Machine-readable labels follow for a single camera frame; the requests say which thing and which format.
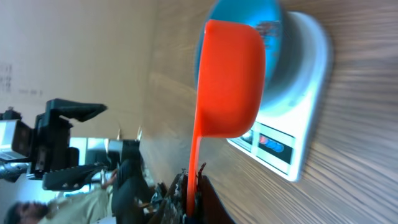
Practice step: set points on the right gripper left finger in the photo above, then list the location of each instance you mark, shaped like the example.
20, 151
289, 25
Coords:
171, 210

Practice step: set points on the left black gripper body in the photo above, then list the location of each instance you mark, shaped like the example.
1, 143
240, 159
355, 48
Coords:
51, 150

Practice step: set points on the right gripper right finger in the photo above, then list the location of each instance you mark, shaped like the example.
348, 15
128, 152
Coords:
210, 208

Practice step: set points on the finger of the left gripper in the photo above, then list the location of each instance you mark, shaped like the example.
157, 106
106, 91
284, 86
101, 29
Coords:
73, 110
71, 179

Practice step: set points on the orange measuring scoop blue handle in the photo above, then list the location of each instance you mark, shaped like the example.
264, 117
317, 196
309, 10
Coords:
231, 79

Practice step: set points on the white digital kitchen scale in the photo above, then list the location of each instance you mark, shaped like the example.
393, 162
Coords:
285, 123

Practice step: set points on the blue bowl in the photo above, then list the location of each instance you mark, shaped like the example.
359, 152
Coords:
276, 56

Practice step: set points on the person in background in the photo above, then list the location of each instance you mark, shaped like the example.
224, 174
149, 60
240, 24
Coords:
119, 196

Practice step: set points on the red adzuki beans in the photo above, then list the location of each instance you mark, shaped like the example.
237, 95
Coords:
268, 30

